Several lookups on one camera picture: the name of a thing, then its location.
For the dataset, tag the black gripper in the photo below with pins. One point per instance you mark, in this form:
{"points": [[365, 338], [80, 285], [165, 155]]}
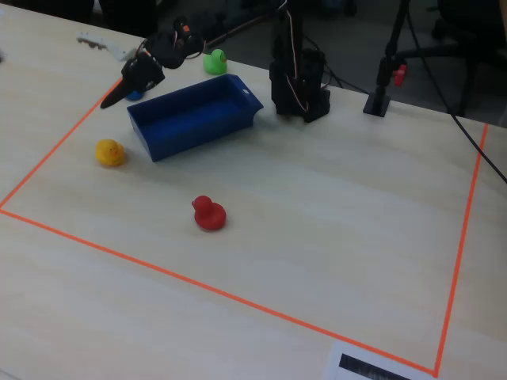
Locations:
{"points": [[139, 75]]}

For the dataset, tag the yellow rubber duck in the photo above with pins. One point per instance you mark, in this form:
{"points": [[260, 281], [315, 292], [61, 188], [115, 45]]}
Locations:
{"points": [[109, 154]]}

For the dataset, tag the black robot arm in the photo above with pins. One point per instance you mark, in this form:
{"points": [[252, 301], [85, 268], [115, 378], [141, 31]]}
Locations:
{"points": [[297, 79]]}

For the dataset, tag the blue rubber duck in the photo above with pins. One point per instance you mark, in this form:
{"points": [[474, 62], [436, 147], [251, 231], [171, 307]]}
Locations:
{"points": [[134, 95]]}

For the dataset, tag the blue plastic box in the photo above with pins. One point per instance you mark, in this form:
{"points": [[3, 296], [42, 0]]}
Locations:
{"points": [[190, 118]]}

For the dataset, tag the green rubber duck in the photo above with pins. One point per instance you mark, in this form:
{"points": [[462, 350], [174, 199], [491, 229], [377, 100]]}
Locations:
{"points": [[214, 65]]}

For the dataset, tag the red rubber duck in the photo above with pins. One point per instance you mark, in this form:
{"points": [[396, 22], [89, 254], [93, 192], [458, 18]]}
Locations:
{"points": [[210, 215]]}

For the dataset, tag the orange tape strip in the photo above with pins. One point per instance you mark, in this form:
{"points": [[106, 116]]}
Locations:
{"points": [[253, 305], [59, 145], [463, 237]]}

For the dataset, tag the white paper with black stripe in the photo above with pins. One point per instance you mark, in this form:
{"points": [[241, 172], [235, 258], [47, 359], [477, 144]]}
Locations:
{"points": [[334, 364]]}

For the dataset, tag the black office chair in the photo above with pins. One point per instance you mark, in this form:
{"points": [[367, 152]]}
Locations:
{"points": [[471, 59]]}

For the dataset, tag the black camera stand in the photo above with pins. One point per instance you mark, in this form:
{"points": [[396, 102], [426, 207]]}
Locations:
{"points": [[377, 105]]}

